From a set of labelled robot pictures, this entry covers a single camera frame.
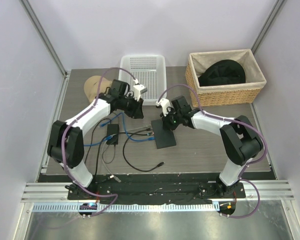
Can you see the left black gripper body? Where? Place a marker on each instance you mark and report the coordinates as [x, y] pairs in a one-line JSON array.
[[128, 105]]

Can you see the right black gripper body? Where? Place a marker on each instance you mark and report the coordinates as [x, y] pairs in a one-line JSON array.
[[172, 119]]

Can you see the black network switch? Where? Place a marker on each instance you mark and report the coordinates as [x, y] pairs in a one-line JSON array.
[[164, 138]]

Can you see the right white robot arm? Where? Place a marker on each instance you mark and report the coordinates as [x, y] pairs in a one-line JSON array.
[[240, 141]]

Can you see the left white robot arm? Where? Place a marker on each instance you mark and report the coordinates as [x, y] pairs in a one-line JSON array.
[[66, 140]]

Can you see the black power adapter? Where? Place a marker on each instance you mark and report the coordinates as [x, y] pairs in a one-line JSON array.
[[113, 134]]

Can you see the white plastic basket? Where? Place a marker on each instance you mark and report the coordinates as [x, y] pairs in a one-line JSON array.
[[150, 71]]

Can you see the beige cap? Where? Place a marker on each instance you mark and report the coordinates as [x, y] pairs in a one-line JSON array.
[[90, 87]]

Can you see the wicker basket with liner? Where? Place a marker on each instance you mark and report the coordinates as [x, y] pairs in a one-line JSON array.
[[199, 62]]

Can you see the black cap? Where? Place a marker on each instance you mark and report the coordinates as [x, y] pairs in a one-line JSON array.
[[221, 73]]

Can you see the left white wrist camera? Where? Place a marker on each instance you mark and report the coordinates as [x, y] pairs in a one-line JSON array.
[[138, 90]]

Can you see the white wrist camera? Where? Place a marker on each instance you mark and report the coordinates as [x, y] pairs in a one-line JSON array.
[[138, 90], [164, 104]]

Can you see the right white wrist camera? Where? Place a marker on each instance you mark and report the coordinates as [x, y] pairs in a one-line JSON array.
[[164, 104]]

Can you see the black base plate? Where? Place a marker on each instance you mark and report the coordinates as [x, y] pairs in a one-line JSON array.
[[161, 188]]

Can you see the aluminium rail frame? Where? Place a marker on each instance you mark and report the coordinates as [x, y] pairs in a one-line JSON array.
[[61, 197]]

